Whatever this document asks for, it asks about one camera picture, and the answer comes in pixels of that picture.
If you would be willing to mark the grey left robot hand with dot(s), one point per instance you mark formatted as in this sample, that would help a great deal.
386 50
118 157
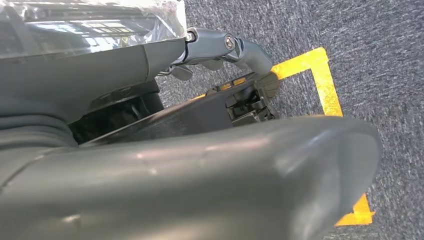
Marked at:
165 185

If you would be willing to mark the clear plastic hand wrap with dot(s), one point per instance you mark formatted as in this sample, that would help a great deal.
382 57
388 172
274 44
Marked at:
82 23

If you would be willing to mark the yellow floor tape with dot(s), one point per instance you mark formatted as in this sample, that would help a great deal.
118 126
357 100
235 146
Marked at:
326 86

